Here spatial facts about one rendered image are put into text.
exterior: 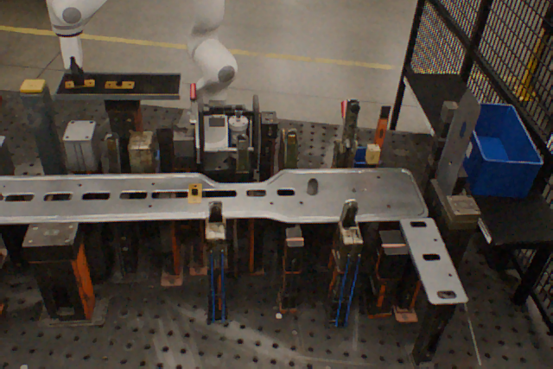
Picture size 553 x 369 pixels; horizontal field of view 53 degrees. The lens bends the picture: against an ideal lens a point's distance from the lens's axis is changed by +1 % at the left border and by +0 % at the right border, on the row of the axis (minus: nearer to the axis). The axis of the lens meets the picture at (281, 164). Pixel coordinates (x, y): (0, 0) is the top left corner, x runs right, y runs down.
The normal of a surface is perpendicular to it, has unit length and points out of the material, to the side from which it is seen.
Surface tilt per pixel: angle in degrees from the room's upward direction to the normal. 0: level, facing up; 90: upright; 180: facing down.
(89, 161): 90
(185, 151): 90
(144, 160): 90
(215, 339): 0
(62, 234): 0
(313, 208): 0
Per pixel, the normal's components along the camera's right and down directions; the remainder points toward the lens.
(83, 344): 0.06, -0.78
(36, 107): 0.09, 0.63
